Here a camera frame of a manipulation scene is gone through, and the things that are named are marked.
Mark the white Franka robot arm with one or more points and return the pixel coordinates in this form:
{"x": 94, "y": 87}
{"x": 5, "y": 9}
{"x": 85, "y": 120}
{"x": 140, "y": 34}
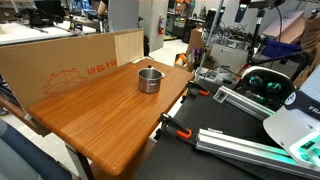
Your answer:
{"x": 295, "y": 126}

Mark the silver metal pot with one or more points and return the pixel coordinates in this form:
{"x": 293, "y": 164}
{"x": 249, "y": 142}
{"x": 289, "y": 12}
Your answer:
{"x": 150, "y": 80}

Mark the far orange black clamp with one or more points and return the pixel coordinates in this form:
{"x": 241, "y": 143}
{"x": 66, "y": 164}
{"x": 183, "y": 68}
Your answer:
{"x": 194, "y": 87}

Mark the orange black clamp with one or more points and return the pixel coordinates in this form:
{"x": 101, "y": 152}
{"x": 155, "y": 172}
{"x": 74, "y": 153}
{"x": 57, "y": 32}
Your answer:
{"x": 181, "y": 131}
{"x": 194, "y": 87}

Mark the cardboard box on floor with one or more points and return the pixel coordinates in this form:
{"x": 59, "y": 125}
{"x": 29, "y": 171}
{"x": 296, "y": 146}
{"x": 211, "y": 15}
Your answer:
{"x": 192, "y": 56}

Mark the near orange black clamp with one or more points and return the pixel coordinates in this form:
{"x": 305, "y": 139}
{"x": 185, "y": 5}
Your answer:
{"x": 181, "y": 131}

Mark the black perforated breadboard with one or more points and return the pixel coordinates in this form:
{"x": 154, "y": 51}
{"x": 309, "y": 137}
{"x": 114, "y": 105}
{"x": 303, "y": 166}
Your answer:
{"x": 175, "y": 158}

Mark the red fire extinguisher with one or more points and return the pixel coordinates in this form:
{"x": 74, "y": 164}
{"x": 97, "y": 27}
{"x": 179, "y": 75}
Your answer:
{"x": 161, "y": 25}

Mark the blue plastic bin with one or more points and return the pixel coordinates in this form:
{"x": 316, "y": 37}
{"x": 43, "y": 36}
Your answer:
{"x": 275, "y": 49}

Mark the large cardboard sheet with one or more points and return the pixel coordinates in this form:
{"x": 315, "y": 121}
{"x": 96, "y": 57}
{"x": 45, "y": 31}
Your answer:
{"x": 37, "y": 70}

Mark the far aluminium extrusion rail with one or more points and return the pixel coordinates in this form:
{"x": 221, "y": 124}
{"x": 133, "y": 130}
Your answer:
{"x": 247, "y": 105}

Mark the aluminium extrusion rail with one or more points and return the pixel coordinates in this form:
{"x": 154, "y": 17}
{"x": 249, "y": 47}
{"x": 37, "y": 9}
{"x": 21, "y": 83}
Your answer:
{"x": 247, "y": 105}
{"x": 252, "y": 152}

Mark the near aluminium extrusion rail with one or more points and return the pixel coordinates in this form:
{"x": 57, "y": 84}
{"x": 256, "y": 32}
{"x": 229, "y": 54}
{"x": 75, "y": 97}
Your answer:
{"x": 252, "y": 152}

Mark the black camera tripod stand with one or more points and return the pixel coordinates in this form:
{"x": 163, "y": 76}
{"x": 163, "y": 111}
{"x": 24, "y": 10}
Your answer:
{"x": 251, "y": 49}

